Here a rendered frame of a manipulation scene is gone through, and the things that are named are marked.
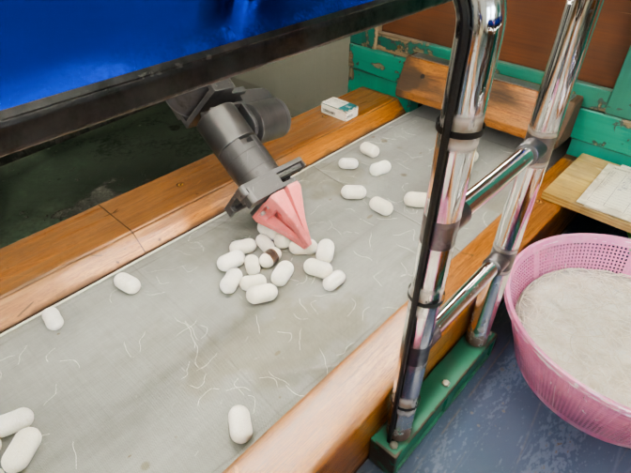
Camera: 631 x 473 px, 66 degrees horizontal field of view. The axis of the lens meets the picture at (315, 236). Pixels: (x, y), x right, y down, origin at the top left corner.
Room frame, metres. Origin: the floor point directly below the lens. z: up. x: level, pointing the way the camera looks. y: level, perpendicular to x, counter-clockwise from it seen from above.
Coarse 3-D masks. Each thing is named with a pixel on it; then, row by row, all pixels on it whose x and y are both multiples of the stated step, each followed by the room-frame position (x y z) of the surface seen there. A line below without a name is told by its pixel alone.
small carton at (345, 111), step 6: (324, 102) 0.84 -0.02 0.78; (330, 102) 0.84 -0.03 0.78; (336, 102) 0.84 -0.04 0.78; (342, 102) 0.84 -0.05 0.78; (348, 102) 0.84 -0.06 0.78; (324, 108) 0.84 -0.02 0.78; (330, 108) 0.83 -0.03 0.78; (336, 108) 0.82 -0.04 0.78; (342, 108) 0.82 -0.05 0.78; (348, 108) 0.82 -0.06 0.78; (354, 108) 0.82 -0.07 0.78; (330, 114) 0.83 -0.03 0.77; (336, 114) 0.82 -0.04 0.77; (342, 114) 0.81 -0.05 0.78; (348, 114) 0.81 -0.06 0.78; (354, 114) 0.82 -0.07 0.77
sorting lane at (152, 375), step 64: (384, 128) 0.83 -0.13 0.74; (320, 192) 0.61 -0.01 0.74; (384, 192) 0.61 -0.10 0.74; (192, 256) 0.47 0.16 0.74; (384, 256) 0.47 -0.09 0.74; (64, 320) 0.36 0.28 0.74; (128, 320) 0.36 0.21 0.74; (192, 320) 0.36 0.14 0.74; (256, 320) 0.36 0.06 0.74; (320, 320) 0.36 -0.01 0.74; (384, 320) 0.36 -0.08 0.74; (0, 384) 0.28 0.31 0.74; (64, 384) 0.28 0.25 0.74; (128, 384) 0.28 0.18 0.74; (192, 384) 0.28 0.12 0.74; (256, 384) 0.28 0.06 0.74; (64, 448) 0.21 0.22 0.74; (128, 448) 0.21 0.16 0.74; (192, 448) 0.21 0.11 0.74
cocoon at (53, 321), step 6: (42, 312) 0.36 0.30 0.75; (48, 312) 0.36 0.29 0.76; (54, 312) 0.36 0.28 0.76; (42, 318) 0.35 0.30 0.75; (48, 318) 0.35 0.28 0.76; (54, 318) 0.35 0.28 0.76; (60, 318) 0.35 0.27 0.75; (48, 324) 0.34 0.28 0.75; (54, 324) 0.34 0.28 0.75; (60, 324) 0.35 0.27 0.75
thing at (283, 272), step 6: (282, 264) 0.43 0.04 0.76; (288, 264) 0.43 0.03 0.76; (276, 270) 0.42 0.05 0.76; (282, 270) 0.42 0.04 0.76; (288, 270) 0.42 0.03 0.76; (276, 276) 0.41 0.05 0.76; (282, 276) 0.41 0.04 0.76; (288, 276) 0.42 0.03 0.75; (276, 282) 0.41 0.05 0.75; (282, 282) 0.41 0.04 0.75
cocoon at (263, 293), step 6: (252, 288) 0.39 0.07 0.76; (258, 288) 0.39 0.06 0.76; (264, 288) 0.39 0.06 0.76; (270, 288) 0.39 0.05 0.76; (276, 288) 0.39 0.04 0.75; (246, 294) 0.39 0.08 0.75; (252, 294) 0.38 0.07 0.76; (258, 294) 0.38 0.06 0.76; (264, 294) 0.38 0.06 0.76; (270, 294) 0.39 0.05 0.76; (276, 294) 0.39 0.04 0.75; (252, 300) 0.38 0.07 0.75; (258, 300) 0.38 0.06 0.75; (264, 300) 0.38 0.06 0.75
